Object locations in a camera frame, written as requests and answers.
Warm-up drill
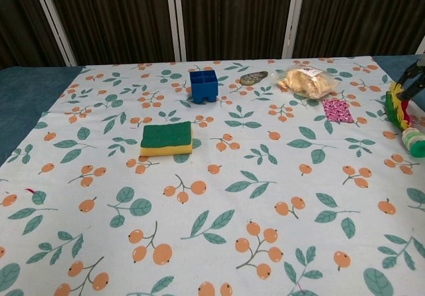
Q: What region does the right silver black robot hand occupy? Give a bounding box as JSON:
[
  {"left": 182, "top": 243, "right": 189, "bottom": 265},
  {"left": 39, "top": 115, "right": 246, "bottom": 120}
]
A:
[{"left": 394, "top": 56, "right": 425, "bottom": 103}]

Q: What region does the yellow green toy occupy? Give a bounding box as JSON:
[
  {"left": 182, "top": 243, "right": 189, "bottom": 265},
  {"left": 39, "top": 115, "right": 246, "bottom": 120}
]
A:
[{"left": 384, "top": 82, "right": 425, "bottom": 159}]

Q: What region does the floral fruit print tablecloth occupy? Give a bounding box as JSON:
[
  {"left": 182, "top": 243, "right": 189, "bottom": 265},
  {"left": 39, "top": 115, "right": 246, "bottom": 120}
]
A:
[{"left": 0, "top": 56, "right": 425, "bottom": 296}]

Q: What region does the pink patterned packet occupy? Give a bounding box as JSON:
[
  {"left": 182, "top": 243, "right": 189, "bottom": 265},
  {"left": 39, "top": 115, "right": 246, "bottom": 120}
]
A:
[{"left": 322, "top": 98, "right": 355, "bottom": 124}]

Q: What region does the dark folding screen panel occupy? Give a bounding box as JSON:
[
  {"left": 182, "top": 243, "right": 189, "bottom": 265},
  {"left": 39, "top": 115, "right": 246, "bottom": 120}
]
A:
[
  {"left": 167, "top": 0, "right": 305, "bottom": 61},
  {"left": 284, "top": 0, "right": 425, "bottom": 58},
  {"left": 29, "top": 0, "right": 183, "bottom": 67},
  {"left": 0, "top": 0, "right": 74, "bottom": 70}
]

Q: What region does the clear bag of crackers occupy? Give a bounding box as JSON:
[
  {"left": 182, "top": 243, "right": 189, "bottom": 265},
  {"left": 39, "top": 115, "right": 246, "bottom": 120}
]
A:
[{"left": 272, "top": 64, "right": 340, "bottom": 100}]

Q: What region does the oval metal trinket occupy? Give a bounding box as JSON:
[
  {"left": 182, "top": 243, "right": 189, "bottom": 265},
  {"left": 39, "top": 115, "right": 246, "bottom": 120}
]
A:
[{"left": 239, "top": 71, "right": 269, "bottom": 86}]

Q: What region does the blue cube block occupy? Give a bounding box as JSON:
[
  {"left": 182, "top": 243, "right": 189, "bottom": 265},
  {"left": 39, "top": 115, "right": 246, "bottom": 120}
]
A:
[{"left": 189, "top": 70, "right": 218, "bottom": 105}]

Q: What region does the green and yellow sponge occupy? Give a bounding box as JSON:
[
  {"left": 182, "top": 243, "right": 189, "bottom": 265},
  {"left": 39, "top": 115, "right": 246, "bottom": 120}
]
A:
[{"left": 139, "top": 121, "right": 194, "bottom": 158}]

